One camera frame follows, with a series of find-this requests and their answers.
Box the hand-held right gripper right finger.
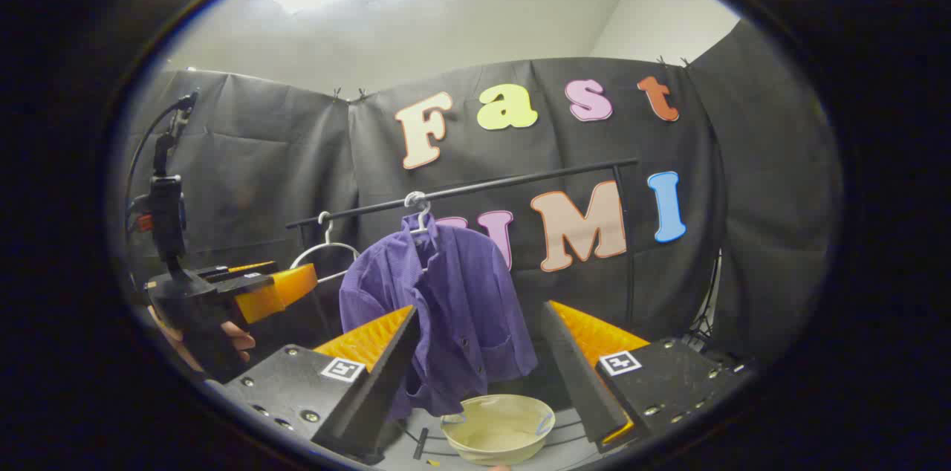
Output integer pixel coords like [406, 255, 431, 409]
[540, 299, 755, 455]

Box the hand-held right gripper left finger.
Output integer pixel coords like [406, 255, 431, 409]
[204, 304, 422, 466]

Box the beige laundry hamper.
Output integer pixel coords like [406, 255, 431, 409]
[440, 394, 556, 467]

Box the purple shirt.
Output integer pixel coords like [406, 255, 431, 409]
[340, 212, 539, 421]

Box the white clothes hanger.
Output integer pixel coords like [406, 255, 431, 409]
[403, 190, 434, 236]
[289, 211, 363, 286]

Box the black clothes rack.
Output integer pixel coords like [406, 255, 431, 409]
[285, 157, 641, 461]

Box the black backdrop cloth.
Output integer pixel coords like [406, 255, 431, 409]
[123, 19, 844, 383]

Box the black backdrop stand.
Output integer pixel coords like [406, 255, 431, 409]
[687, 248, 725, 353]

